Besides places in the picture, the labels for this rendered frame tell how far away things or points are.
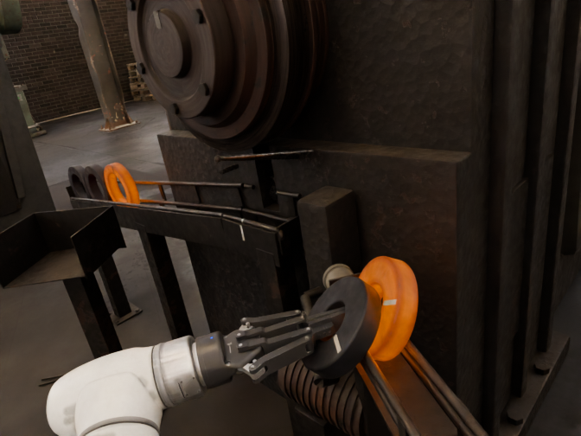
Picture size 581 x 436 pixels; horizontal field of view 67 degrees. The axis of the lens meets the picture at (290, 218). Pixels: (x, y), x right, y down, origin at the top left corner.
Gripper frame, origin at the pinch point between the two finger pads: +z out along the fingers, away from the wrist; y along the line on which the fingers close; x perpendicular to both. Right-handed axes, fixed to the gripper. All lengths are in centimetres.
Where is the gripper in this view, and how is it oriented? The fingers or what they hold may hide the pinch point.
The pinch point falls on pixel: (332, 321)
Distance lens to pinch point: 69.3
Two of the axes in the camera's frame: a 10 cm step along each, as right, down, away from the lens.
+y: 2.0, 3.5, -9.1
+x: -2.2, -8.9, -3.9
